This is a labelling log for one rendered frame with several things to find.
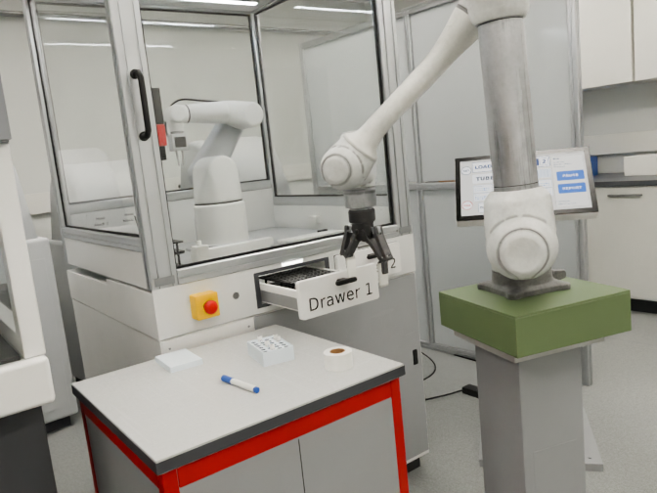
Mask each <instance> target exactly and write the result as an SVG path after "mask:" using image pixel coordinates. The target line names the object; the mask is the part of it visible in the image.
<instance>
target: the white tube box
mask: <svg viewBox="0 0 657 493"><path fill-rule="evenodd" d="M265 340H269V341H270V344H272V343H273V344H274V345H275V350H271V349H270V346H269V347H265ZM247 348H248V355H249V356H251V357H252V358H253V359H254V360H256V361H257V362H258V363H259V364H261V365H262V366H263V367H268V366H272V365H276V364H280V363H283V362H287V361H291V360H294V351H293V345H292V344H290V343H288V342H287V341H285V340H284V339H282V338H281V341H280V342H277V341H276V340H274V338H273V336H266V337H262V341H258V339H254V340H250V341H248V342H247Z"/></svg>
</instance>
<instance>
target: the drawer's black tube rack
mask: <svg viewBox="0 0 657 493"><path fill-rule="evenodd" d="M330 273H334V271H329V270H322V269H316V268H309V267H298V268H294V269H290V270H285V271H282V272H278V273H274V274H269V275H265V276H261V277H259V279H262V280H265V284H268V283H267V281H272V282H273V283H269V284H270V285H275V286H279V287H284V288H289V289H293V290H296V288H295V286H294V285H293V284H295V283H296V282H298V281H302V280H306V279H310V278H314V277H318V276H322V275H326V274H330Z"/></svg>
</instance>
